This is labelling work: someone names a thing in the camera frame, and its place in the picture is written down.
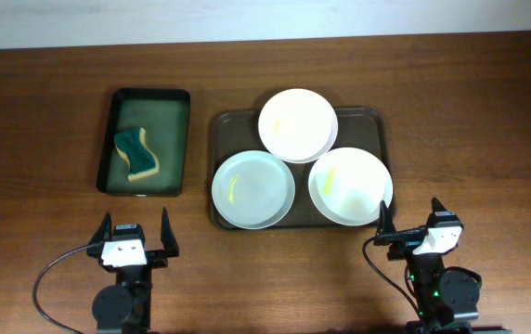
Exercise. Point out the green and yellow sponge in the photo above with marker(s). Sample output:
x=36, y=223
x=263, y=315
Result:
x=132, y=147

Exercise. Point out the white plate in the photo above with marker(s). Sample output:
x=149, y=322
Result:
x=349, y=185
x=297, y=125

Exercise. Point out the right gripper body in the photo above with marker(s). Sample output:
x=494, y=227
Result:
x=404, y=245

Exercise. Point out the black rectangular sponge tray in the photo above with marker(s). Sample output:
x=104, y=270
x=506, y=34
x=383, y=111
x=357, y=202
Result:
x=165, y=114

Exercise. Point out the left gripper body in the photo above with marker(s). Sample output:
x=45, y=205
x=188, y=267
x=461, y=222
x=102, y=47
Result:
x=160, y=260

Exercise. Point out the pale grey plate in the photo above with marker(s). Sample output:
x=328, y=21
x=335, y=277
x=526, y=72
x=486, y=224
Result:
x=253, y=190

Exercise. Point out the dark brown serving tray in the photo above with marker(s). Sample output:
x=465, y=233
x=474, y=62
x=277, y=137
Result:
x=237, y=130

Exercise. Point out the white top plate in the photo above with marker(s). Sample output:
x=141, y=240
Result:
x=297, y=125

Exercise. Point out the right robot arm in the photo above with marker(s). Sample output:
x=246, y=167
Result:
x=444, y=298

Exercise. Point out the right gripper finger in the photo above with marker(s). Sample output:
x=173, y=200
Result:
x=385, y=226
x=437, y=206

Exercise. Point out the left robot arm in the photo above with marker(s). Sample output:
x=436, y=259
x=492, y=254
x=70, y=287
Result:
x=125, y=306

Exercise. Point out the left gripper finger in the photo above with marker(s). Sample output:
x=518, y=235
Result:
x=103, y=233
x=168, y=239

